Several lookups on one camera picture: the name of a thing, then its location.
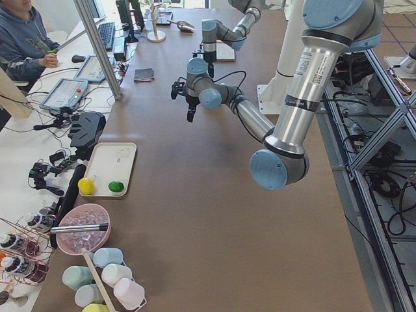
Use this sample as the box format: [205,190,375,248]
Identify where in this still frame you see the near teach pendant tablet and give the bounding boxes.
[40,78,89,111]

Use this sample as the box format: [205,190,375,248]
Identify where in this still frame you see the steel scoop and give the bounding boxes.
[169,19,195,33]

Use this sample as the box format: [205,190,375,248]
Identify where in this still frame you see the grey folded cloth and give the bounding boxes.
[133,68,155,83]

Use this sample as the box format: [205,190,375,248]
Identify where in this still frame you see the copper wire bottle rack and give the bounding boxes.
[1,218,55,286]

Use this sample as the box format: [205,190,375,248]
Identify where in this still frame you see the pink cup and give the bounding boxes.
[113,278,145,311]

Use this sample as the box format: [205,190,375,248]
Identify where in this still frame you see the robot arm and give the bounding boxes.
[200,0,263,78]
[183,1,384,190]

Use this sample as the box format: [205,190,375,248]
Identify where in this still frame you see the steel tongs in bowl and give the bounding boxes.
[50,223,110,234]

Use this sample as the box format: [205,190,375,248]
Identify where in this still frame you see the beige rabbit tray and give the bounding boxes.
[79,142,137,198]

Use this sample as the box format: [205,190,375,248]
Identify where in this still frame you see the white cup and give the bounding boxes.
[101,263,133,287]

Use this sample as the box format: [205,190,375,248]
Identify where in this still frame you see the seated person blue hoodie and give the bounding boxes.
[1,0,60,84]

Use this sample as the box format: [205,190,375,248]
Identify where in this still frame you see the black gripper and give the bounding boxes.
[203,51,216,78]
[186,95,200,122]

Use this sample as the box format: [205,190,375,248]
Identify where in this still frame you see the mint green cup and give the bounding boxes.
[62,266,93,291]

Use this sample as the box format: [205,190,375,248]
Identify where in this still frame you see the pale blue cup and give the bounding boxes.
[74,284,104,307]

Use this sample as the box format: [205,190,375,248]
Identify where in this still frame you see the far teach pendant tablet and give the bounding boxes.
[74,55,105,83]

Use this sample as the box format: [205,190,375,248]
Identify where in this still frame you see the computer mouse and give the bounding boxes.
[71,55,86,64]

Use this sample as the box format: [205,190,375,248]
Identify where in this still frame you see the green lime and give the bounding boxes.
[108,181,125,193]

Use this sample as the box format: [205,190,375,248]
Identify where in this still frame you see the yellow cup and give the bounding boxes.
[82,303,109,312]

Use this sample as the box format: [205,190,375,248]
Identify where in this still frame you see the teach pendant tablet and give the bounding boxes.
[74,55,105,83]
[40,78,89,111]

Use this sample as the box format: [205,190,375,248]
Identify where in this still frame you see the black keyboard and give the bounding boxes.
[97,22,115,51]

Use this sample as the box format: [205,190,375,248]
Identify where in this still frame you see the yellow lemon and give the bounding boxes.
[77,177,95,196]

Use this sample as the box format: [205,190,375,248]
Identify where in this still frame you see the light blue cup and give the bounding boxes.
[93,248,124,268]

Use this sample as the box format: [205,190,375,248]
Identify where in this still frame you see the pink ice bowl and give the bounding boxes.
[56,203,111,255]

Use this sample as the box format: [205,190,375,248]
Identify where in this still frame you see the bamboo cutting board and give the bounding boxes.
[216,41,235,62]

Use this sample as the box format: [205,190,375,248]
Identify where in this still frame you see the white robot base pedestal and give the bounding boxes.
[257,0,306,115]

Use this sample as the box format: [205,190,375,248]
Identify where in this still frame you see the aluminium frame post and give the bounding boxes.
[73,0,122,101]

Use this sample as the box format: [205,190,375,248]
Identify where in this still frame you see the wooden mug tree stand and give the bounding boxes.
[147,1,166,43]

